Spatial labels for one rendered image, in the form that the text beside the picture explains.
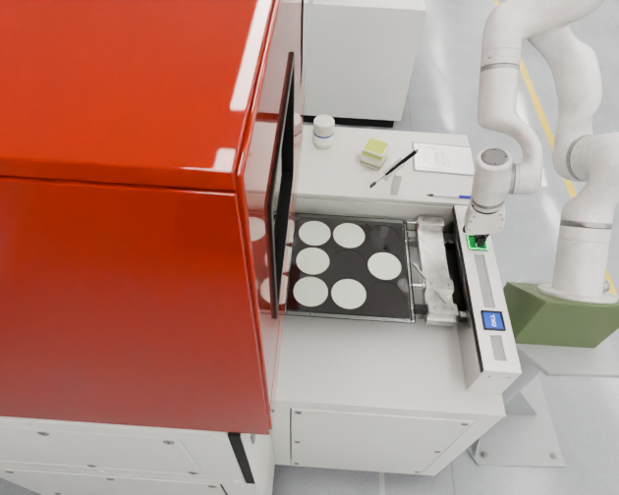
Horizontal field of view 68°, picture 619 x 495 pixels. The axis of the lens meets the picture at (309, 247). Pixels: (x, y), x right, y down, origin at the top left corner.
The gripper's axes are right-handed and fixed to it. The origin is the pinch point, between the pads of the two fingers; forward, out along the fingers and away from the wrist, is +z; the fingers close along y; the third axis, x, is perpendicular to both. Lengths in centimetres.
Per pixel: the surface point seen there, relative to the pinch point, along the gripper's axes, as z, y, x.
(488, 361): 1.4, -3.8, -37.6
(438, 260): 7.9, -11.7, -1.4
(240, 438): -34, -53, -66
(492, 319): 1.6, -0.8, -25.8
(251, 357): -65, -42, -66
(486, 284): 2.6, -0.3, -14.2
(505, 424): 103, 17, -22
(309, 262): -2, -50, -7
